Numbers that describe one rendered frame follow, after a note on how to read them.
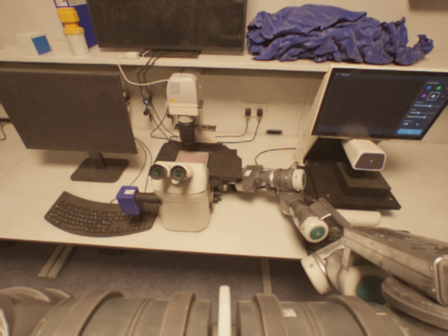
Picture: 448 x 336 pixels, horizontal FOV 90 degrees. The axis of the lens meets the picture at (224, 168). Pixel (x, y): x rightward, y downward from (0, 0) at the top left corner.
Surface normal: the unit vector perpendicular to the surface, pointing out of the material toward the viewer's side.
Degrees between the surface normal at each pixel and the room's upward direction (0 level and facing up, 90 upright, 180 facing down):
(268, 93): 90
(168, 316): 22
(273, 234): 0
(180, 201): 90
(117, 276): 0
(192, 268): 0
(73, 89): 86
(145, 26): 86
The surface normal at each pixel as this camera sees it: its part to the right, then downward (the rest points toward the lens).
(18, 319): 0.57, -0.82
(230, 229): 0.01, -0.77
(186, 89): -0.06, 0.39
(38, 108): -0.06, 0.58
